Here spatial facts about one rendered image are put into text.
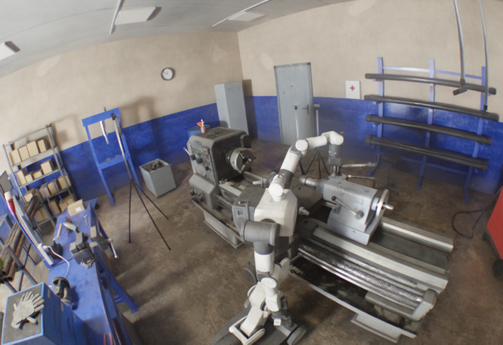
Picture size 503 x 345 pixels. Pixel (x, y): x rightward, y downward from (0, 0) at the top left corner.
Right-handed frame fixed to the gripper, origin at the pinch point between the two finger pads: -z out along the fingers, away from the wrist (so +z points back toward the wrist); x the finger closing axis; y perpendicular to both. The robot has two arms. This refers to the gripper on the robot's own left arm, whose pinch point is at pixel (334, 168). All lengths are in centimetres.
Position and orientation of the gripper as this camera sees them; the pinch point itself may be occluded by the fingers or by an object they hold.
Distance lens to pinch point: 154.9
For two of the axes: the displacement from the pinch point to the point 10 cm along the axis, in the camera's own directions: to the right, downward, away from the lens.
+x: 9.4, 0.1, -3.3
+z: -1.2, -9.2, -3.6
